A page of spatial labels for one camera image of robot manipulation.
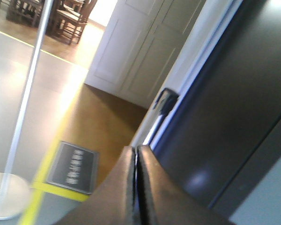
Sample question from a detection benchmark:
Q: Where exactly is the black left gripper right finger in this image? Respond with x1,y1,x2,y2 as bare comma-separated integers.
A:
136,145,230,225

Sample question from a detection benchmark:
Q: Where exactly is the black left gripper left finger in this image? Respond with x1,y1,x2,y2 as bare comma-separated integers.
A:
56,146,136,225

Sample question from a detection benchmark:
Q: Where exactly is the fridge door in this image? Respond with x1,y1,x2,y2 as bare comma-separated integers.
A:
154,0,281,218

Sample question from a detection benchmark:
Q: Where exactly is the dark floor sign plate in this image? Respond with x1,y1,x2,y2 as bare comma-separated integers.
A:
46,141,99,195

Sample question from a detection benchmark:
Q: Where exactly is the white panelled cabinet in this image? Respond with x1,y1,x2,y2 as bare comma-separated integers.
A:
85,0,205,108

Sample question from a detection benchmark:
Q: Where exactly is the wooden chair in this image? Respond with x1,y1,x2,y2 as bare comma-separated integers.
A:
49,0,97,45
6,0,45,27

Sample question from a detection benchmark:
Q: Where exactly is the chrome stanchion post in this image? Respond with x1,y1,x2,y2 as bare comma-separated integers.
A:
131,88,179,147

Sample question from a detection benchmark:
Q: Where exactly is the matte silver stanchion post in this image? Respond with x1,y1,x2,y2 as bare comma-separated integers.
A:
0,0,53,221

